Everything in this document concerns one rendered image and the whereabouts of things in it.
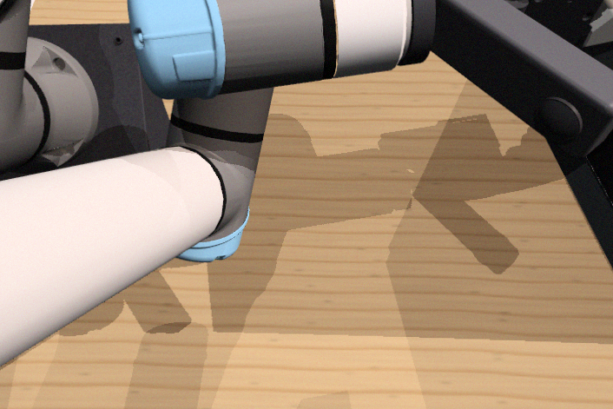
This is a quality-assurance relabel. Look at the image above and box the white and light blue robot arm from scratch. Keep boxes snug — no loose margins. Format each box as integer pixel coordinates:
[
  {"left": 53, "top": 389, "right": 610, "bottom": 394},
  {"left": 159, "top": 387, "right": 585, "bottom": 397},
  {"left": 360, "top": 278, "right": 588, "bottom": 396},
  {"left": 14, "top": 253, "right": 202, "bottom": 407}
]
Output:
[{"left": 0, "top": 0, "right": 613, "bottom": 366}]

